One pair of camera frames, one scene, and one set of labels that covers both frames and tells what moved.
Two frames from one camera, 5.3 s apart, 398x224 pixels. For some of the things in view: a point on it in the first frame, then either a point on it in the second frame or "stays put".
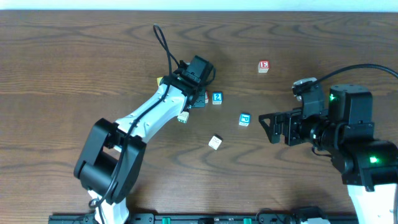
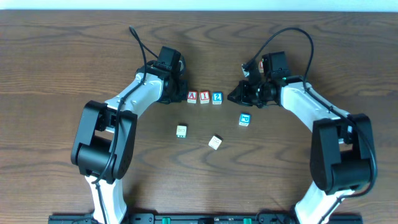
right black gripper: x=286 y=128 -> x=245 y=94
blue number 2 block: x=217 y=98 stays put
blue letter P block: x=244 y=119 stays put
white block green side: x=183 y=117 -> x=181 y=131
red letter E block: x=263 y=66 stays put
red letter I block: x=206 y=97 stays put
